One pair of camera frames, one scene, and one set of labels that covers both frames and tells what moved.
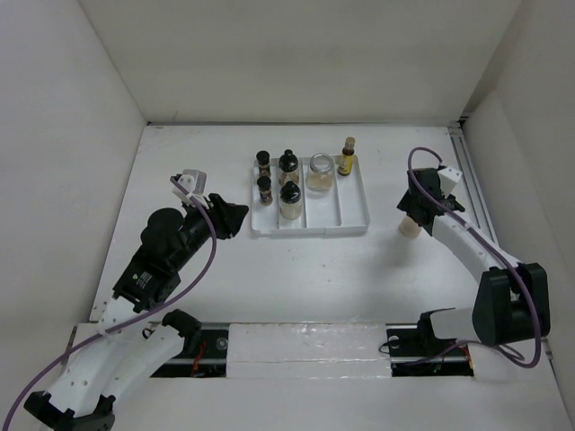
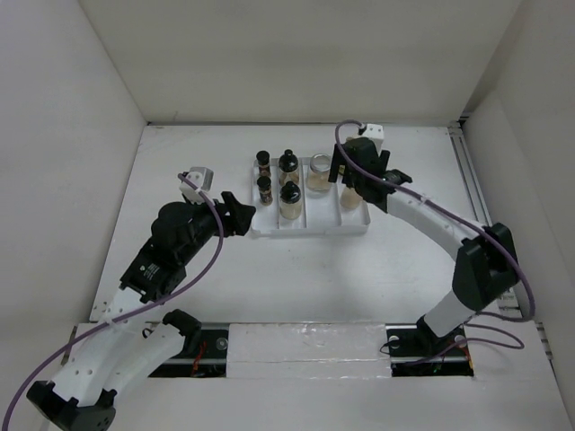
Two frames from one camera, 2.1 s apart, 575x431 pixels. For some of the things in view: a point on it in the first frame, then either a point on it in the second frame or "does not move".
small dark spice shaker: x=264 y=184 does not move
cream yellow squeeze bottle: x=408 y=227 → x=349 y=198
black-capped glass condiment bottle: x=288 y=166 does not move
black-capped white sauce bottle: x=290 y=204 does not move
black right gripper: x=406 y=203 → x=338 y=159
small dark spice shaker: x=263 y=162 does not move
